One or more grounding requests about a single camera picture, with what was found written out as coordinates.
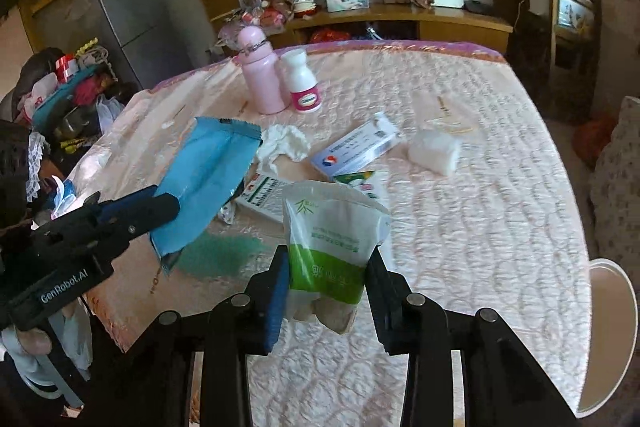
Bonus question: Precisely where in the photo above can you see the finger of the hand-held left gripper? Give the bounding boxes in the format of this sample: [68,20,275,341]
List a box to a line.
[100,193,182,249]
[82,184,161,222]

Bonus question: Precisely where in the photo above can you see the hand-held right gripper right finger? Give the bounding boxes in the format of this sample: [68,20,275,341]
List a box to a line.
[364,249,581,427]

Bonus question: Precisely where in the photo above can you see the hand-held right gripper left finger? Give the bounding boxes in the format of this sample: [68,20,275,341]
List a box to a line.
[85,244,293,427]

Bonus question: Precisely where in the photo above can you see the green white plastic packet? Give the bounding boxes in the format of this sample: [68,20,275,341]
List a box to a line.
[281,180,392,335]

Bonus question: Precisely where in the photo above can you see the blue plastic packet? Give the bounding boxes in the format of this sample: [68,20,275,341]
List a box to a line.
[150,117,263,277]

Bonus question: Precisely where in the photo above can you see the white round bin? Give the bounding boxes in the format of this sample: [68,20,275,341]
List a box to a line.
[575,258,638,419]

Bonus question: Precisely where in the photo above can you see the person's left hand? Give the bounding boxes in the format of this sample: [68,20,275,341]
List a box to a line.
[0,324,53,360]

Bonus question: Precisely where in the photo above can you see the pale plastic bag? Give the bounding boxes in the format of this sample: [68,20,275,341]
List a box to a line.
[47,177,81,223]

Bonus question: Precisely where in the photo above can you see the white plastic bag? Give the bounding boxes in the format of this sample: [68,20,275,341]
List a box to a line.
[95,94,126,132]

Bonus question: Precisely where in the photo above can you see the white red paper box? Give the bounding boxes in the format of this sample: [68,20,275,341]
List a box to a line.
[232,174,296,224]

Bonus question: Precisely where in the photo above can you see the teal basket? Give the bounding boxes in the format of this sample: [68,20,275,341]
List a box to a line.
[32,67,101,132]

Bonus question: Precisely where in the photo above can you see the pink quilted bed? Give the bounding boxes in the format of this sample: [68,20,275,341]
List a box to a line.
[65,39,593,427]

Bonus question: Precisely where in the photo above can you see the green white small box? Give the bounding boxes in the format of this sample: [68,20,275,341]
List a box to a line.
[332,169,391,208]

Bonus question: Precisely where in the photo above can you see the red white striped can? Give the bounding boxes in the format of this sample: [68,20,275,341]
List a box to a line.
[54,54,78,82]

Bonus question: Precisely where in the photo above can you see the crumpled white tissue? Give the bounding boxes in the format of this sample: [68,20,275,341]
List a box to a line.
[256,124,311,178]

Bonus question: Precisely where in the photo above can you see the white blue medicine box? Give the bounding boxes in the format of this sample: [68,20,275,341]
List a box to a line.
[310,112,403,180]

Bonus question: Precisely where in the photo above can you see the white tissue wad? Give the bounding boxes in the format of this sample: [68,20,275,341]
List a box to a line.
[407,129,462,175]

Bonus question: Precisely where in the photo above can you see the pink bottle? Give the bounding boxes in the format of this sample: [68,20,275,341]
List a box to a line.
[237,27,288,115]

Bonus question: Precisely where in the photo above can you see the grey refrigerator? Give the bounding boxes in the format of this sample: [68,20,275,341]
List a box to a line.
[65,0,188,90]

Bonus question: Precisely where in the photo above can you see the thin yellow sticks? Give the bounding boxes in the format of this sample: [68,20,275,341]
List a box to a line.
[425,97,473,135]

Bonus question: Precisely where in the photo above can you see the white pill bottle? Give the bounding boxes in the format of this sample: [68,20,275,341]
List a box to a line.
[278,48,322,114]

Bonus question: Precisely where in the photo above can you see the pink red gift bundle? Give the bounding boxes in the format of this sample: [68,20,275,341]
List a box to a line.
[240,0,301,28]

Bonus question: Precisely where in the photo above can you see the red bag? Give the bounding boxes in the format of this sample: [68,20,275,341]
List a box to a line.
[309,28,353,44]

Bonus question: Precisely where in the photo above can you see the floral covered sofa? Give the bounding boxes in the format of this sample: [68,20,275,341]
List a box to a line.
[590,97,640,268]

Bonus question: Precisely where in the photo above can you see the orange bag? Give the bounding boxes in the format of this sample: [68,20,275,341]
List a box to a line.
[572,114,618,168]

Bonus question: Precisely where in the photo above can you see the purple floral bedsheet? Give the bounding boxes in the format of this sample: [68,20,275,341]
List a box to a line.
[152,39,511,92]

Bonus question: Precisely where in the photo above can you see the wooden cabinet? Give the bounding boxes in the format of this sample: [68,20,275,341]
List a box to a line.
[215,2,516,58]

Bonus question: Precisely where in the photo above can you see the wooden side table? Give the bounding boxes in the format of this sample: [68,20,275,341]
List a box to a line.
[520,0,601,72]

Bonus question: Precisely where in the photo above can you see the framed picture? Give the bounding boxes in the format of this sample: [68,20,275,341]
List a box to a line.
[555,0,598,32]

